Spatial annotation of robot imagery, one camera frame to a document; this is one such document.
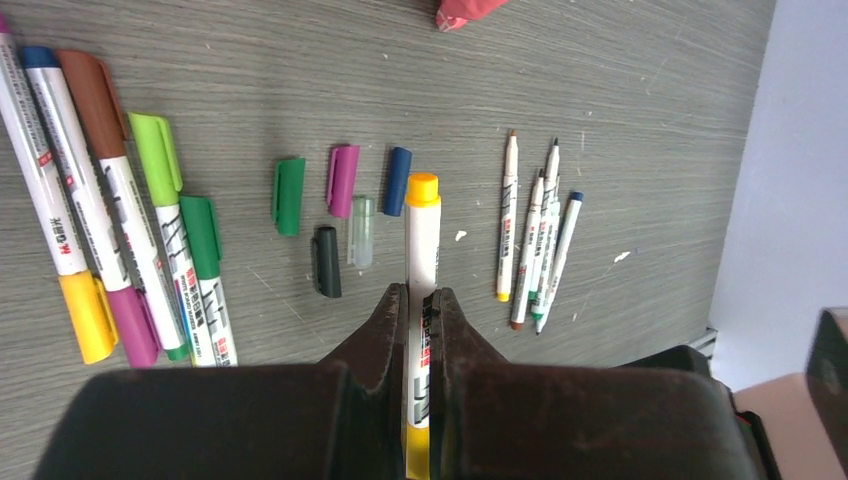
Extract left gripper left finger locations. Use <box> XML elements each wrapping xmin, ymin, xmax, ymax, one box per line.
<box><xmin>35</xmin><ymin>284</ymin><xmax>407</xmax><ymax>479</ymax></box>

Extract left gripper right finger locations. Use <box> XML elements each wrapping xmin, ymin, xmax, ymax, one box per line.
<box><xmin>430</xmin><ymin>288</ymin><xmax>761</xmax><ymax>479</ymax></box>

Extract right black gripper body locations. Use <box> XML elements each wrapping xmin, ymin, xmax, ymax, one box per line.
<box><xmin>806</xmin><ymin>307</ymin><xmax>847</xmax><ymax>458</ymax></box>

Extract purple capped marker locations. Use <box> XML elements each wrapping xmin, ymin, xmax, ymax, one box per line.
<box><xmin>21</xmin><ymin>46</ymin><xmax>159</xmax><ymax>368</ymax></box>
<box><xmin>510</xmin><ymin>169</ymin><xmax>545</xmax><ymax>331</ymax></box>

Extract black pen cap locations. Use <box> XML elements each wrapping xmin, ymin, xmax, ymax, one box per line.
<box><xmin>311</xmin><ymin>226</ymin><xmax>343</xmax><ymax>298</ymax></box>

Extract clear pen cap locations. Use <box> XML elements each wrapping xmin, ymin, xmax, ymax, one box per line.
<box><xmin>348</xmin><ymin>195</ymin><xmax>376</xmax><ymax>270</ymax></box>

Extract green capped marker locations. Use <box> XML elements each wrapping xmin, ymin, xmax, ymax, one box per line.
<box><xmin>529</xmin><ymin>137</ymin><xmax>560</xmax><ymax>306</ymax></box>
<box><xmin>179</xmin><ymin>195</ymin><xmax>238</xmax><ymax>367</ymax></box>

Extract yellow capped marker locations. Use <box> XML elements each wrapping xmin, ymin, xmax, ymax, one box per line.
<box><xmin>1</xmin><ymin>21</ymin><xmax>118</xmax><ymax>364</ymax></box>
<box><xmin>405</xmin><ymin>173</ymin><xmax>441</xmax><ymax>479</ymax></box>

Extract black capped blue marker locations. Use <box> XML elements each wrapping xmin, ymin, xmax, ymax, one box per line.
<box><xmin>534</xmin><ymin>191</ymin><xmax>584</xmax><ymax>335</ymax></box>

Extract green pen cap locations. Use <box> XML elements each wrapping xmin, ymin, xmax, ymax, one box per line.
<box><xmin>271</xmin><ymin>158</ymin><xmax>306</xmax><ymax>237</ymax></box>

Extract purple pen cap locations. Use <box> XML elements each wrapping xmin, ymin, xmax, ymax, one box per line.
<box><xmin>326</xmin><ymin>145</ymin><xmax>360</xmax><ymax>219</ymax></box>

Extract blue pen cap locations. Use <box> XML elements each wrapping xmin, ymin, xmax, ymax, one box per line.
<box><xmin>382</xmin><ymin>147</ymin><xmax>413</xmax><ymax>217</ymax></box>

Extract clear capped green pen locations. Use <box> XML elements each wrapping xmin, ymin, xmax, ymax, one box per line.
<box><xmin>531</xmin><ymin>176</ymin><xmax>561</xmax><ymax>331</ymax></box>

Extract lime capped marker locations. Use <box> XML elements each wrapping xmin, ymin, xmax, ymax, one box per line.
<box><xmin>128</xmin><ymin>112</ymin><xmax>217</xmax><ymax>367</ymax></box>

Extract pink patterned jacket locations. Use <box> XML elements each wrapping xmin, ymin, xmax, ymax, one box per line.
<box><xmin>435</xmin><ymin>0</ymin><xmax>508</xmax><ymax>32</ymax></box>

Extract brown capped marker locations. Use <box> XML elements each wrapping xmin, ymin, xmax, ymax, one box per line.
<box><xmin>56</xmin><ymin>49</ymin><xmax>189</xmax><ymax>362</ymax></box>

